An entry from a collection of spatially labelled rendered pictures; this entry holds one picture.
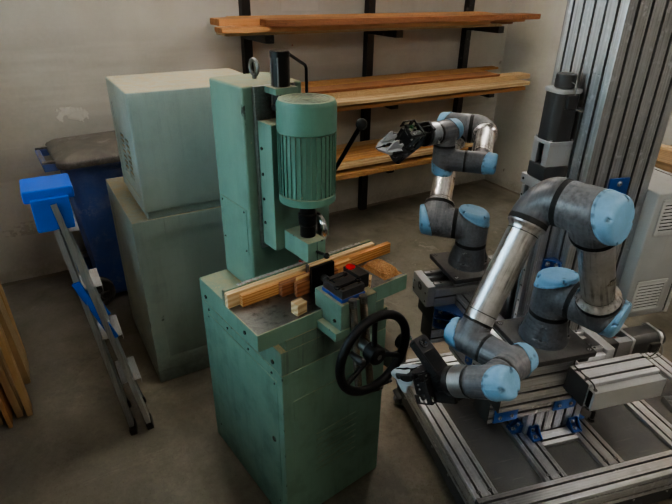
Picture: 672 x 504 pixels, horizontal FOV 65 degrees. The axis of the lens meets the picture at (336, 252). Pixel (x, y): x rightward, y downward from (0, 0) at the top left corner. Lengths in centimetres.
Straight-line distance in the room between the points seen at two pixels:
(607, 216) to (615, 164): 57
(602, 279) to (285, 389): 97
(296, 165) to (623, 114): 96
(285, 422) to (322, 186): 78
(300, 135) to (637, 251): 117
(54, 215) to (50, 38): 176
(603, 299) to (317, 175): 84
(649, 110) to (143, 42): 288
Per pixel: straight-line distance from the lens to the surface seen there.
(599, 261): 141
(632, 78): 177
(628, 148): 182
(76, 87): 370
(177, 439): 255
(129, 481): 245
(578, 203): 128
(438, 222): 202
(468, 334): 132
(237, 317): 162
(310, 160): 152
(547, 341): 172
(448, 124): 184
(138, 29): 372
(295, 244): 171
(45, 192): 206
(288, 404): 177
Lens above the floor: 180
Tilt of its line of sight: 27 degrees down
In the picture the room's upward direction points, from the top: 1 degrees clockwise
